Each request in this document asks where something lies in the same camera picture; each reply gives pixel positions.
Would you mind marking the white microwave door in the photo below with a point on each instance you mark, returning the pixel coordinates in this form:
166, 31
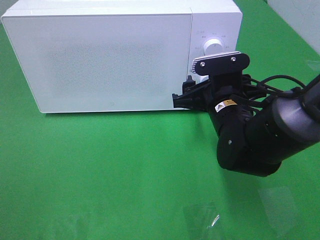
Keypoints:
102, 63

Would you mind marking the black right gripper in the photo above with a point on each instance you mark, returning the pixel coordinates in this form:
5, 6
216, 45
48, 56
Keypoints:
215, 95

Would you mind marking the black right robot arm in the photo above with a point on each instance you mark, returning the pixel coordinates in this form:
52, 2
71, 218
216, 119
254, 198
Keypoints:
257, 126

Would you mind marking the white microwave oven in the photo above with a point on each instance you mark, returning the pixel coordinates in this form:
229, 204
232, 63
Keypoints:
214, 26

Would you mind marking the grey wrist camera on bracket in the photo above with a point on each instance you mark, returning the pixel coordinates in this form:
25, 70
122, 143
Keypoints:
221, 69

